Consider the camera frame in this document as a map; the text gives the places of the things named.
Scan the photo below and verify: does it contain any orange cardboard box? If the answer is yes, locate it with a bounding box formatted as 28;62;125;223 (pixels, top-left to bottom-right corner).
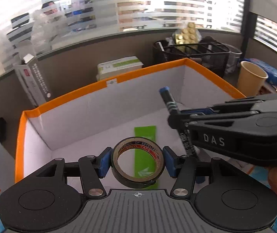
15;58;253;184

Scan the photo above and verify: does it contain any tall white carton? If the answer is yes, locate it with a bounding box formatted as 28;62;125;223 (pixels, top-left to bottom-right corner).
13;54;53;108

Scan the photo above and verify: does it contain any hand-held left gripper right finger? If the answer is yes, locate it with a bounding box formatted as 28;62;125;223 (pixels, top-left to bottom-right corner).
162;146;252;197

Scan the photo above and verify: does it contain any blue tissue packet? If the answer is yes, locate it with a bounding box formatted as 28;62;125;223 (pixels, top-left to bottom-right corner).
246;58;277;86

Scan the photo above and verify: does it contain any silver mesh pen holder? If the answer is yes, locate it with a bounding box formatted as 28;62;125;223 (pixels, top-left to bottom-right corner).
225;44;243;75

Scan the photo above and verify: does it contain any beige paper cup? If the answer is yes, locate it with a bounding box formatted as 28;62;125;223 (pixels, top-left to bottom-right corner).
236;61;269;97

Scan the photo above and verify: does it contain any grey side desk partition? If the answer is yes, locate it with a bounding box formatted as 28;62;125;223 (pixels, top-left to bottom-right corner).
240;0;277;93

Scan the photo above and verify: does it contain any striped glass desk partition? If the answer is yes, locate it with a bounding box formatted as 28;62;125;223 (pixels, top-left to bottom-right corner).
0;0;248;88

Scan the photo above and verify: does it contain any yellow pill blister pack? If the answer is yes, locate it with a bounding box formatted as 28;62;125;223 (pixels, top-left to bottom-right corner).
181;22;199;42

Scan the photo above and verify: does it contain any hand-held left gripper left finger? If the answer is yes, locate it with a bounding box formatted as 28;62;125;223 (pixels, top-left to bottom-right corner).
35;147;113;199

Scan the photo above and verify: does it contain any green packet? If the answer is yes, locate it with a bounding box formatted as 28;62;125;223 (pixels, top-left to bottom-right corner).
134;125;164;188

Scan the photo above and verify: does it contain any green and white box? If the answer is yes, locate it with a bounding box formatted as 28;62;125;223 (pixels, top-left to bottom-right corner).
96;56;144;81

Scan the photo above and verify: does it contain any black mesh desk organizer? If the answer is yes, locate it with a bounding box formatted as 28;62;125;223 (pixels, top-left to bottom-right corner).
152;40;230;78

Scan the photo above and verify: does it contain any black patterned marker pen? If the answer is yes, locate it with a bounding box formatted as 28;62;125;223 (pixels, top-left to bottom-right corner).
158;87;205;185

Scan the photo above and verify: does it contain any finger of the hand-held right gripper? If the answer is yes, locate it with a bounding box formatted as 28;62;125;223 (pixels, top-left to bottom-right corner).
167;111;259;132
179;93;277;117

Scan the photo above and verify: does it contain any gold foil blister pack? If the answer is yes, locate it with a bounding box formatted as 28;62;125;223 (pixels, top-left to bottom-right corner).
172;30;186;46

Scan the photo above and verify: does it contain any black vinyl tape roll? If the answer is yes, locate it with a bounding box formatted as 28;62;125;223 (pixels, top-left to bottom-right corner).
110;137;165;189

